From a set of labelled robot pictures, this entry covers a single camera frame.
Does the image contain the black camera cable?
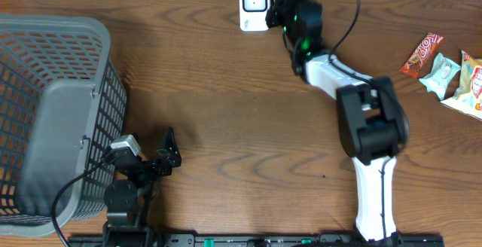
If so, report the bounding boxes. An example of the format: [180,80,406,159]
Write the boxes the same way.
[51,158,114,247]
[282,0,411,240]

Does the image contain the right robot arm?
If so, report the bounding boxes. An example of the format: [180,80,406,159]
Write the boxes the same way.
[266,0,410,246]

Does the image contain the yellow red noodle packet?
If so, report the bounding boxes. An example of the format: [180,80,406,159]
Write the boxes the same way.
[441,50,481,120]

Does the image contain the grey plastic shopping basket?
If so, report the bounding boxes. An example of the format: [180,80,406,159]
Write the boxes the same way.
[1,14,127,237]

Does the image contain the black right camera cable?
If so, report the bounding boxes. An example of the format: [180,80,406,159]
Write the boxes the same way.
[282,0,411,240]

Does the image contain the white barcode scanner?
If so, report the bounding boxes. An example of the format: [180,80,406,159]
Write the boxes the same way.
[239,0,270,32]

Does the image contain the mint white snack packet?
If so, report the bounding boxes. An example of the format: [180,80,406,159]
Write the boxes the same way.
[419,53,461,100]

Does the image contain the black left camera cable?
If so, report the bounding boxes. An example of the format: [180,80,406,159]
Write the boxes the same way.
[51,158,114,247]

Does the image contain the red Top chocolate bar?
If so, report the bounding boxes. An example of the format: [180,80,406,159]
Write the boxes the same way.
[399,32,444,78]

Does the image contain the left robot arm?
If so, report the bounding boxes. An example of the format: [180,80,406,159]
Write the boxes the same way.
[102,127,182,246]

